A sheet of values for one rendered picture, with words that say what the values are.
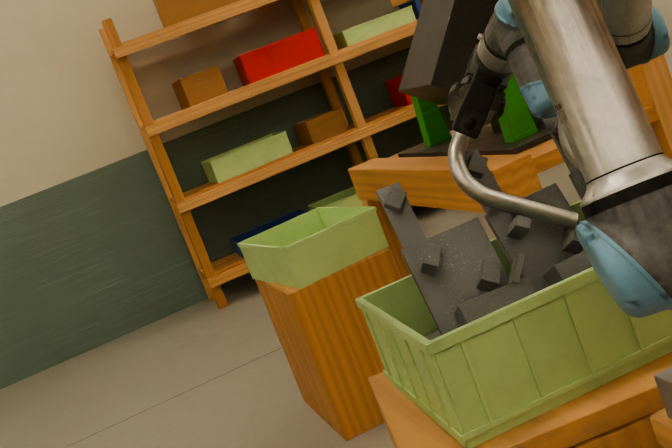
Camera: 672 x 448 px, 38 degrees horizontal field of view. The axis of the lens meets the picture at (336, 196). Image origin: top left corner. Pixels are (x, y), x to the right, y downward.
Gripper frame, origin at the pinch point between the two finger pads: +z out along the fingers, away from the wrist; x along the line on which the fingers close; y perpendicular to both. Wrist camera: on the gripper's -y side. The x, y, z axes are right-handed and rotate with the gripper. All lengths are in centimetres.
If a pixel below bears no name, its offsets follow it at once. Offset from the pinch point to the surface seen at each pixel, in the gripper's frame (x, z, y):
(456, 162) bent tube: -0.5, -1.4, -8.8
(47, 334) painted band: 198, 577, 49
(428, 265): -1.7, 1.4, -27.5
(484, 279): -11.1, 0.0, -27.0
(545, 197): -17.9, 3.4, -6.7
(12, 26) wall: 297, 478, 231
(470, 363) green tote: -10, -16, -47
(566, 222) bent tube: -21.6, -1.1, -12.3
